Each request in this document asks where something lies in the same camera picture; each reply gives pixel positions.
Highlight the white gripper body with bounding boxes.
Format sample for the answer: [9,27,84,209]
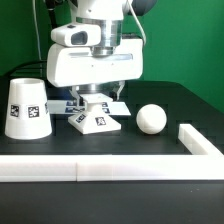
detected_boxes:
[47,39,143,87]

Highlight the white lamp base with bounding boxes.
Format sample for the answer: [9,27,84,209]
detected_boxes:
[68,93,121,134]

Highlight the white lamp shade cone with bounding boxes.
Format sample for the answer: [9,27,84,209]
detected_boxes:
[5,78,52,140]

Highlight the black hose behind robot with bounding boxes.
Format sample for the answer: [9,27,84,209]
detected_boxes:
[44,0,64,31]

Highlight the white marker tag sheet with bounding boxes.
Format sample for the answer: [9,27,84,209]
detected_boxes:
[48,100,131,116]

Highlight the white L-shaped fence wall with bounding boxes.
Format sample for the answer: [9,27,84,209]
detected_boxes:
[0,124,224,182]

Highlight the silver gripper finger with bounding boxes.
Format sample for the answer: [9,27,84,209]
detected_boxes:
[69,87,82,106]
[113,81,125,100]

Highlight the black cable on table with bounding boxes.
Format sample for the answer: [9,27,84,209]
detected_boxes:
[9,59,49,76]

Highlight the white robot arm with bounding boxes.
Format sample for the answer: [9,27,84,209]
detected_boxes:
[47,0,157,105]

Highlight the white lamp bulb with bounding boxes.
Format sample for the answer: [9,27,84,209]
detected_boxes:
[136,104,167,134]

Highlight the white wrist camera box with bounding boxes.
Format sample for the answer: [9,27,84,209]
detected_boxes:
[51,23,101,47]

